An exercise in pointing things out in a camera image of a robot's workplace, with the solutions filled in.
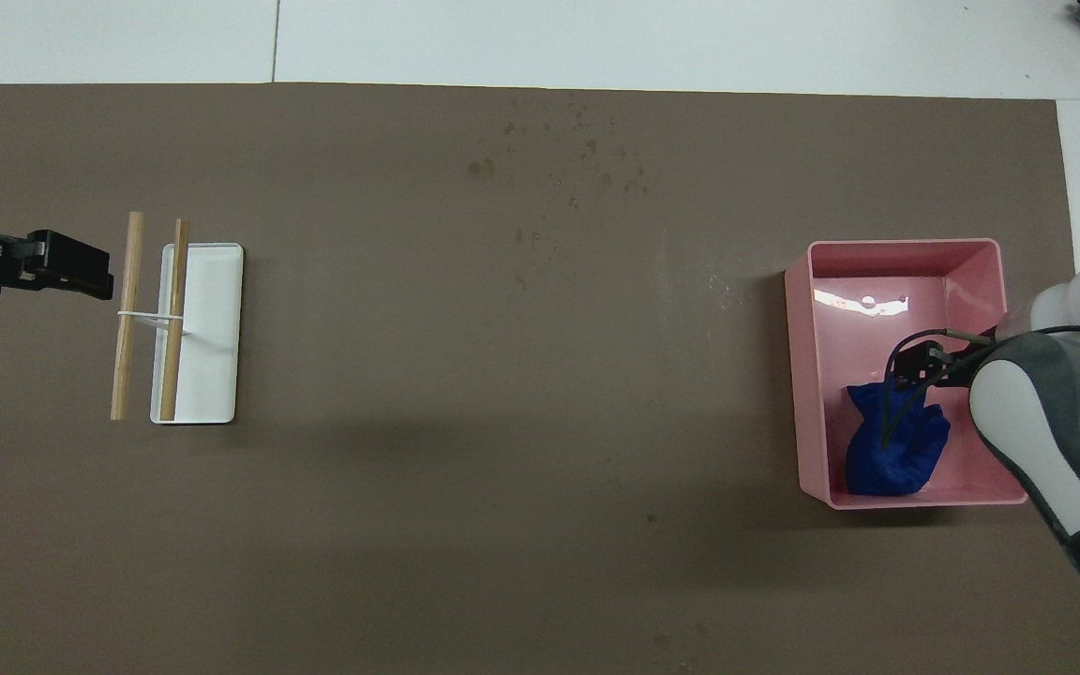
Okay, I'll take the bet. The short wooden rack rod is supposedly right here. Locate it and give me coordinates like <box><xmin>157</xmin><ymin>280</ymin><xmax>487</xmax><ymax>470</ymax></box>
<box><xmin>159</xmin><ymin>219</ymin><xmax>191</xmax><ymax>422</ymax></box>

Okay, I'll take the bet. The blue towel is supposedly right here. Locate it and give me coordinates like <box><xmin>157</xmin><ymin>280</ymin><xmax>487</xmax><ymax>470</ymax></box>
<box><xmin>845</xmin><ymin>380</ymin><xmax>952</xmax><ymax>498</ymax></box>

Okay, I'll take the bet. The long wooden rack rod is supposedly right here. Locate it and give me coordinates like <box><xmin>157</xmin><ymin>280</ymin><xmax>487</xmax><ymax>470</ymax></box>
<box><xmin>110</xmin><ymin>211</ymin><xmax>146</xmax><ymax>421</ymax></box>

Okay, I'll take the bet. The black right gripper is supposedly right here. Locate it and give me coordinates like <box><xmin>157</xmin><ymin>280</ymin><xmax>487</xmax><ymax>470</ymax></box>
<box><xmin>896</xmin><ymin>339</ymin><xmax>998</xmax><ymax>389</ymax></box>

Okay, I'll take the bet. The brown table mat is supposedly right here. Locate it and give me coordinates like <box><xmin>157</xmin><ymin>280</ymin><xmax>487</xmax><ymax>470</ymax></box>
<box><xmin>0</xmin><ymin>82</ymin><xmax>1080</xmax><ymax>675</ymax></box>

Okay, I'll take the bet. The pink plastic bin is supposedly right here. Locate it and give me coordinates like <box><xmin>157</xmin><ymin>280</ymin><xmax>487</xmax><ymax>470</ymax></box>
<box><xmin>784</xmin><ymin>238</ymin><xmax>1030</xmax><ymax>510</ymax></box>

